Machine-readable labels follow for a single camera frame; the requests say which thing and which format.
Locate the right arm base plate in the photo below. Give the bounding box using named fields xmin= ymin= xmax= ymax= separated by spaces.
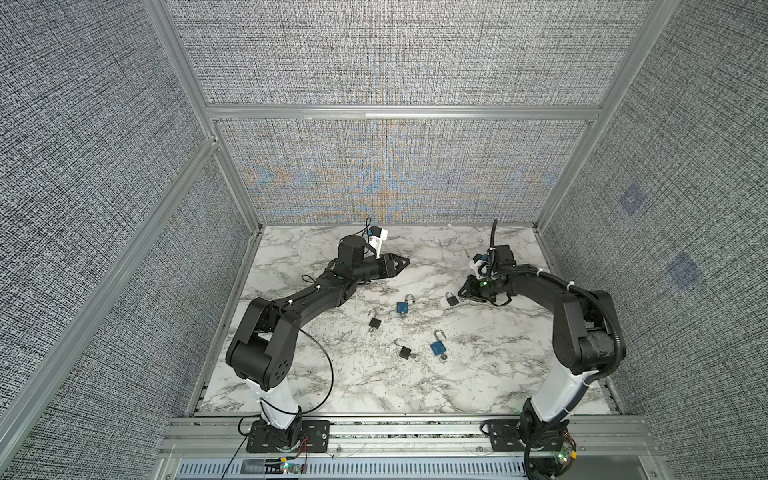
xmin=480 ymin=418 xmax=575 ymax=453

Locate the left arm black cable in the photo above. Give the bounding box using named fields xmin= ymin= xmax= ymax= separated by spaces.
xmin=218 ymin=326 xmax=335 ymax=480

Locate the aluminium front rail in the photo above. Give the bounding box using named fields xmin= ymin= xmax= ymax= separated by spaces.
xmin=150 ymin=414 xmax=673 ymax=479

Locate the small black padlock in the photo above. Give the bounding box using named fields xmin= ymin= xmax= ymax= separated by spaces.
xmin=445 ymin=292 xmax=460 ymax=307
xmin=368 ymin=309 xmax=382 ymax=333
xmin=393 ymin=338 xmax=418 ymax=361

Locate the blue padlock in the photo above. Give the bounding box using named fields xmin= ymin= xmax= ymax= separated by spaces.
xmin=396 ymin=294 xmax=416 ymax=315
xmin=430 ymin=329 xmax=448 ymax=362

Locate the aluminium frame back bar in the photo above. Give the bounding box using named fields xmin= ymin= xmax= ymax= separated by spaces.
xmin=206 ymin=104 xmax=602 ymax=121

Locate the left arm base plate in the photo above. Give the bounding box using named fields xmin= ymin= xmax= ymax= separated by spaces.
xmin=246 ymin=420 xmax=331 ymax=455

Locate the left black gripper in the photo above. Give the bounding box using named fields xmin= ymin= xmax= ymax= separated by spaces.
xmin=352 ymin=254 xmax=409 ymax=285

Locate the lower blue padlock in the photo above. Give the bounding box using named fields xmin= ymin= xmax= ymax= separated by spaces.
xmin=430 ymin=329 xmax=448 ymax=362

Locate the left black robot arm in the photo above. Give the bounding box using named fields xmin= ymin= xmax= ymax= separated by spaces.
xmin=225 ymin=234 xmax=410 ymax=432

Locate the upper blue padlock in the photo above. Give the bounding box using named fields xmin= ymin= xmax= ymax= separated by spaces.
xmin=396 ymin=294 xmax=416 ymax=315

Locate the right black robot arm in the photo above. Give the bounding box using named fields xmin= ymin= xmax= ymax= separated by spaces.
xmin=458 ymin=245 xmax=626 ymax=423

